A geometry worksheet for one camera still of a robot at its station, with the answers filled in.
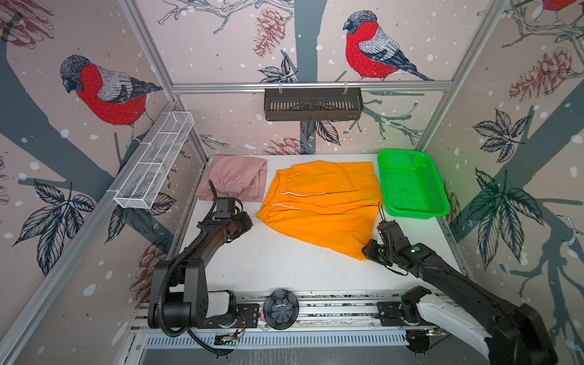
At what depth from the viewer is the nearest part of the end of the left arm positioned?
67 centimetres

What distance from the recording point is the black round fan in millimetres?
724

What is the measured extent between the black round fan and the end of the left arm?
0.24 meters
